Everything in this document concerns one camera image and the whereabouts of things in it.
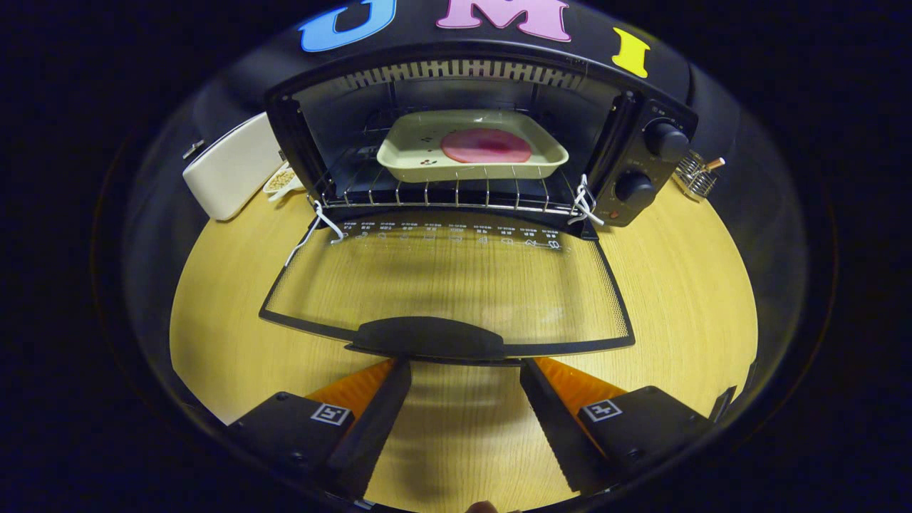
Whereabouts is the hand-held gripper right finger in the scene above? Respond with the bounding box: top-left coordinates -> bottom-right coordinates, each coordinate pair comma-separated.
519,356 -> 717,497

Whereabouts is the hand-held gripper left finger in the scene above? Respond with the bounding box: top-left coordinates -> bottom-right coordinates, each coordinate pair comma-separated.
227,358 -> 413,499

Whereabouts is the black toaster oven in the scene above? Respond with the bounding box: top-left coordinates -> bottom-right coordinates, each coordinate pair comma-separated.
258,41 -> 699,366

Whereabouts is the cream rectangular tray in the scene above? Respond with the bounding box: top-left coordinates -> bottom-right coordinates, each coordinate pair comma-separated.
375,109 -> 570,183

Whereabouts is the pink ham slice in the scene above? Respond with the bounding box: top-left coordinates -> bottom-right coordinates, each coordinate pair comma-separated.
440,128 -> 533,164

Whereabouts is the white pop-up toaster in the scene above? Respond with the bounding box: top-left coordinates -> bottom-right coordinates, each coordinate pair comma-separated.
182,112 -> 286,222

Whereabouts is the small white dish of nuts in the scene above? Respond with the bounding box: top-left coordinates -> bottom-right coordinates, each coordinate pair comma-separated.
262,167 -> 306,202

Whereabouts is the black backdrop cloth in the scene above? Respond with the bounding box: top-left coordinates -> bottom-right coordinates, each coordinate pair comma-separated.
121,0 -> 809,400

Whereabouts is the white string tie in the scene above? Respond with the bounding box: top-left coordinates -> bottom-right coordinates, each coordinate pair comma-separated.
285,199 -> 346,268
568,174 -> 606,227

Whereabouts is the wire mesh holder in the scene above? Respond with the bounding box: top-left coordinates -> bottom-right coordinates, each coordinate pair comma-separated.
673,150 -> 717,200

